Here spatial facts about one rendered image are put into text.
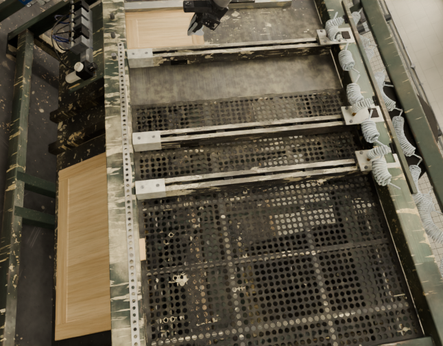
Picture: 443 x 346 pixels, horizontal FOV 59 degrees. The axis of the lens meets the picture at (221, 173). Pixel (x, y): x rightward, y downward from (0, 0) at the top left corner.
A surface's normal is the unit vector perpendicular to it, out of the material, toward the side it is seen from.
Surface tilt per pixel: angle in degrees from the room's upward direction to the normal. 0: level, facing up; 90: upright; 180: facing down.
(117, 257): 60
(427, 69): 90
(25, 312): 0
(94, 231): 90
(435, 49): 90
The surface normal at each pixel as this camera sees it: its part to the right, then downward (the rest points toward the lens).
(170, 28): 0.07, -0.41
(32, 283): 0.88, -0.30
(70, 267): -0.44, -0.30
